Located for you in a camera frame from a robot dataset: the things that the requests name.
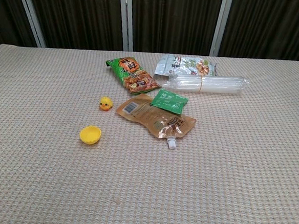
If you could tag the yellow cupcake liner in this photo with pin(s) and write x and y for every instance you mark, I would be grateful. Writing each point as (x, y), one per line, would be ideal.
(89, 136)

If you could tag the black pleated curtain panel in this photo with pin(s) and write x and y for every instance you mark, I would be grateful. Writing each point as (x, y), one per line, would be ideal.
(5, 9)
(273, 28)
(79, 14)

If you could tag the green red snack bag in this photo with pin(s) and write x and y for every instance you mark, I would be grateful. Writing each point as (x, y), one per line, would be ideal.
(131, 76)

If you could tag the green tea sachet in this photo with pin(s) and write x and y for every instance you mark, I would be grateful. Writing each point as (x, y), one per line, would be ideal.
(168, 102)

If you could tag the beige woven tablecloth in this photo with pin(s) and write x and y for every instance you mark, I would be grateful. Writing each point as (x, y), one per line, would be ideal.
(144, 181)

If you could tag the silver white nut snack bag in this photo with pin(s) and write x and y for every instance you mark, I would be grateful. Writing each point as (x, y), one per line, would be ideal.
(186, 64)

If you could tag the brown spout drink pouch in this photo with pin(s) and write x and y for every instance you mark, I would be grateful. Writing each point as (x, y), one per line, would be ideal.
(154, 118)

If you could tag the small yellow toy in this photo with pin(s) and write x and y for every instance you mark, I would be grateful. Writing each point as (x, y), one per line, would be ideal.
(106, 103)

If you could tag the white metal frame post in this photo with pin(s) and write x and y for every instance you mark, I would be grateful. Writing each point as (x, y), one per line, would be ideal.
(30, 11)
(126, 18)
(221, 24)

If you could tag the clear plastic straw bundle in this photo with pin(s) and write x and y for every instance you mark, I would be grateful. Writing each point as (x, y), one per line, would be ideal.
(213, 84)

